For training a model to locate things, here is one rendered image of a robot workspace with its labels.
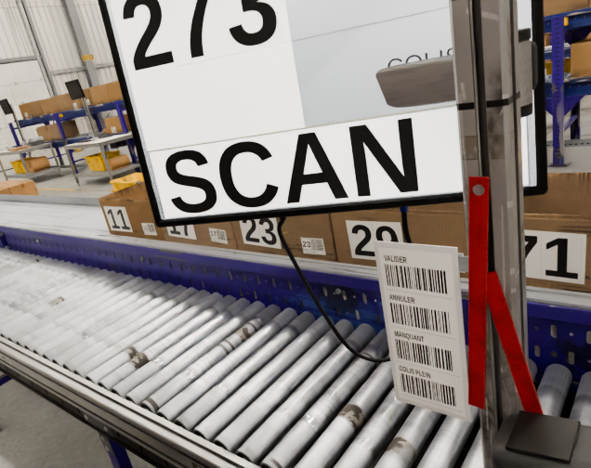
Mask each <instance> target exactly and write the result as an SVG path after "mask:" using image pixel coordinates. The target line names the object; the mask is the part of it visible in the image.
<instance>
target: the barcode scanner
mask: <svg viewBox="0 0 591 468"><path fill-rule="evenodd" d="M490 458H491V463H492V468H591V426H588V425H583V424H581V423H580V421H578V420H573V419H567V418H561V417H556V416H551V415H545V414H540V413H534V412H528V411H523V410H521V411H520V412H519V414H511V415H508V416H507V417H506V418H505V419H504V421H503V422H502V424H501V426H500V428H499V431H498V433H497V435H496V437H495V439H494V441H493V443H492V447H491V457H490Z"/></svg>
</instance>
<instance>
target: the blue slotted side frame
mask: <svg viewBox="0 0 591 468"><path fill-rule="evenodd" d="M0 232H3V233H4V236H5V238H6V241H7V244H8V247H9V249H10V250H14V251H15V252H16V251H19V252H24V253H25V254H26V253H29V254H34V255H35V256H37V255H40V256H41V257H42V256H45V257H46V258H48V257H51V258H52V259H58V260H59V261H60V260H63V261H64V262H65V263H66V262H71V263H72V264H73V263H77V264H78V265H85V266H86V267H88V266H92V267H93V268H94V267H98V268H99V269H100V270H101V269H107V270H108V271H115V272H116V273H121V272H122V273H124V274H125V275H129V274H131V275H133V276H134V277H142V278H143V279H151V280H155V281H156V280H160V281H161V282H162V283H165V284H166V283H167V282H170V283H172V284H173V285H176V286H178V285H182V286H183V287H186V288H187V289H189V287H192V288H194V289H195V290H198V291H200V290H206V291H207V292H210V293H211V294H212V293H219V294H220V295H221V294H222V295H223V298H224V297H225V296H227V295H231V296H233V297H235V298H236V302H237V301H238V300H239V299H241V298H245V299H246V300H248V301H250V305H251V304H252V303H253V302H255V301H259V302H261V303H262V304H264V305H265V308H267V307H268V306H270V305H276V306H278V307H279V308H280V309H281V312H283V311H284V309H286V308H288V307H290V308H293V309H294V310H295V311H296V313H297V315H298V316H299V315H300V314H302V313H303V312H305V311H308V312H310V313H311V314H313V315H314V318H315V319H316V320H317V319H318V318H319V317H320V316H322V313H321V311H320V310H319V308H318V307H317V306H316V304H315V302H314V301H313V299H312V297H311V296H310V294H309V292H307V289H306V286H305V284H304V283H303V281H302V279H301V278H300V277H299V275H298V273H297V271H296V269H295V268H290V267H284V266H272V265H265V264H259V263H252V262H245V261H239V260H232V259H226V258H219V257H213V256H206V255H198V254H192V253H180V252H173V251H167V250H160V249H153V248H147V247H140V246H134V245H127V244H121V243H114V242H107V241H101V240H89V239H82V238H75V237H69V236H62V235H56V234H49V233H43V232H36V231H30V230H23V229H16V228H10V227H0ZM9 236H10V237H9ZM36 240H39V242H37V241H36ZM40 241H41V242H40ZM51 242H52V243H51ZM63 244H64V245H63ZM11 245H12V246H11ZM52 245H53V246H52ZM70 245H71V246H70ZM16 246H17V247H16ZM76 246H77V247H76ZM25 247H26V248H25ZM64 247H65V248H64ZM0 248H4V247H3V245H2V243H1V241H0ZM84 248H85V249H84ZM35 249H36V250H35ZM77 249H78V250H77ZM91 250H92V252H91ZM78 251H79V252H78ZM106 252H107V253H106ZM53 254H54V255H53ZM64 254H65V255H64ZM99 254H100V255H99ZM114 254H115V255H114ZM107 255H108V256H107ZM131 255H132V257H131ZM115 256H116V258H115ZM123 256H124V257H123ZM141 256H143V258H144V260H142V263H141V260H140V257H141ZM65 257H66V258H65ZM77 257H78V258H77ZM127 257H128V258H127ZM132 258H133V260H132ZM78 259H79V261H78ZM91 260H92V261H91ZM150 260H151V261H150ZM159 260H160V261H161V264H162V265H161V264H160V261H159ZM133 261H134V262H133ZM92 262H93V264H92ZM155 262H156V263H155ZM170 262H171V265H172V267H171V266H170ZM106 263H107V264H106ZM99 264H100V265H99ZM180 264H181V265H182V267H183V270H182V268H181V265H180ZM107 265H108V266H107ZM114 265H115V266H114ZM123 267H124V268H123ZM131 267H132V270H133V272H132V270H131ZM192 267H193V269H194V272H193V270H192ZM115 268H116V269H115ZM204 268H205V271H206V274H205V273H204ZM139 269H140V270H141V273H142V275H141V273H140V270H139ZM124 270H125V271H124ZM149 271H150V272H149ZM301 271H302V273H303V274H304V276H305V278H306V280H307V282H308V283H309V286H310V288H311V290H313V292H314V294H315V295H316V297H317V299H318V301H319V302H320V304H321V306H322V308H323V310H324V311H325V313H326V314H327V316H328V317H330V318H331V319H332V320H333V322H334V324H336V323H337V322H338V321H339V320H341V319H346V320H348V321H350V322H351V323H352V325H353V327H354V331H355V330H356V329H357V328H358V327H359V326H360V325H361V324H363V323H365V324H368V325H370V326H371V327H373V329H374V332H375V336H376V335H377V334H378V333H379V332H380V331H381V330H383V329H385V328H386V323H385V317H384V311H383V305H382V298H381V292H380V285H379V280H375V279H363V278H356V277H350V276H343V275H336V274H330V273H323V272H317V271H310V270H304V269H301ZM145 272H146V273H145ZM158 272H159V273H160V276H161V277H160V276H159V273H158ZM217 272H218V275H217ZM150 273H151V275H150ZM223 273H224V274H223ZM154 274H155V275H154ZM168 274H169V275H170V278H171V280H170V279H169V275H168ZM230 274H231V277H232V279H231V278H230ZM243 274H244V276H245V280H246V281H244V279H243ZM237 276H238V277H237ZM257 276H259V280H260V284H259V283H258V280H257ZM179 277H180V278H181V282H182V283H181V282H180V279H179ZM190 279H191V281H192V284H193V285H192V284H191V282H190ZM272 279H274V280H275V285H276V287H274V285H273V281H272ZM202 281H203V283H204V286H203V284H202ZM266 281H267V282H266ZM288 281H290V282H291V286H292V290H291V289H290V287H289V282H288ZM214 283H215V284H216V287H217V289H215V285H214ZM227 286H228V287H229V291H230V292H228V289H227ZM298 287H299V288H298ZM323 287H325V288H326V291H327V296H326V295H325V294H324V289H323ZM240 288H241V289H242V292H243V295H241V291H240ZM315 289H316V290H317V291H316V290H315ZM336 289H340V290H341V293H340V294H337V293H336V294H334V293H335V290H336ZM234 290H235V291H234ZM254 291H255V292H256V298H255V294H254ZM343 291H345V292H346V297H347V299H344V296H343ZM211 294H210V295H211ZM269 294H270V297H271V301H270V299H269ZM363 294H365V295H366V300H367V303H364V301H363ZM262 295H263V296H262ZM461 295H462V307H463V315H464V329H465V340H466V345H468V293H466V292H461ZM284 296H285V297H286V301H287V304H286V303H285V301H284ZM354 296H355V297H354ZM277 298H278V299H279V300H278V299H277ZM374 299H375V300H376V301H375V300H374ZM300 300H302V301H303V305H304V308H303V307H302V306H301V302H300ZM310 305H311V306H310ZM336 307H338V308H339V313H340V316H339V315H337V311H336ZM328 308H329V309H328ZM356 310H357V311H358V312H359V316H360V319H357V316H356ZM347 312H348V313H347ZM376 315H379V317H380V323H378V322H377V318H376ZM367 316H368V317H369V318H367ZM527 322H528V352H529V359H531V360H532V361H533V362H534V363H535V365H536V367H537V373H536V375H535V378H534V380H533V384H534V385H538V386H539V384H540V382H541V380H542V378H543V375H544V373H545V369H546V368H547V367H548V366H549V365H551V364H560V365H563V366H565V367H566V368H568V369H569V370H570V372H571V375H572V380H571V386H570V389H569V392H568V393H569V394H573V395H576V393H577V390H578V387H579V383H580V381H581V378H582V376H583V375H584V374H585V373H587V372H589V371H591V362H588V361H587V360H591V344H590V343H588V342H587V341H586V333H587V332H591V310H584V309H578V308H571V307H565V306H558V305H546V304H539V303H533V302H527ZM551 325H555V326H556V327H557V336H556V337H554V336H552V335H551ZM535 327H538V329H535ZM570 333H573V335H570ZM535 345H539V346H540V356H539V357H538V356H536V355H535V353H534V346H535ZM569 352H573V353H574V363H570V362H569ZM552 353H555V355H553V354H552Z"/></svg>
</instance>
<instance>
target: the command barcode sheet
mask: <svg viewBox="0 0 591 468"><path fill-rule="evenodd" d="M374 253H375V260H376V266H377V272H378V278H379V285H380V292H381V298H382V305H383V311H384V317H385V323H386V330H387V342H388V349H389V355H390V361H391V368H392V374H393V381H394V387H395V394H396V399H397V400H400V401H403V402H406V403H409V404H413V405H416V406H418V407H421V408H424V409H428V410H433V411H436V412H439V413H442V414H445V415H448V416H452V417H454V418H457V419H460V420H464V421H467V422H470V423H472V419H471V408H470V405H469V404H468V373H467V362H466V340H465V329H464V318H463V307H462V295H461V284H460V272H459V271H462V272H468V256H462V255H458V250H457V247H448V246H437V245H425V244H414V243H403V242H392V241H380V240H374Z"/></svg>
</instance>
